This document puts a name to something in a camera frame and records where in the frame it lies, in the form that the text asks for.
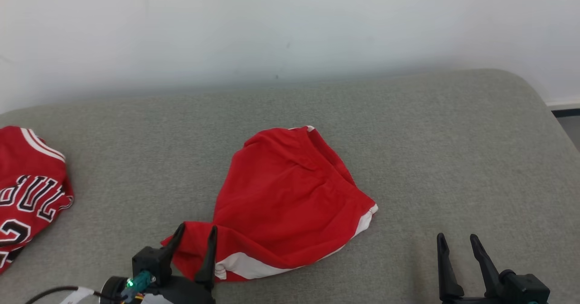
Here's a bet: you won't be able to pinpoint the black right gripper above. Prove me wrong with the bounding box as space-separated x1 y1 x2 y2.
436 233 551 304

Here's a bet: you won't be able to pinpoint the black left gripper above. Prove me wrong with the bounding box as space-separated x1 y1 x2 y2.
100 222 218 304

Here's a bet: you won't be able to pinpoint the red shorts with white stripe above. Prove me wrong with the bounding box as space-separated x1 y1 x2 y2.
161 125 379 282

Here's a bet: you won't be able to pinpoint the red jersey with black lettering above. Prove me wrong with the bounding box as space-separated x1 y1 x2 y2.
0 126 74 275

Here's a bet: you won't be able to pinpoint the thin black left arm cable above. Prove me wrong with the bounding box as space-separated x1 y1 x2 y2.
25 286 105 304

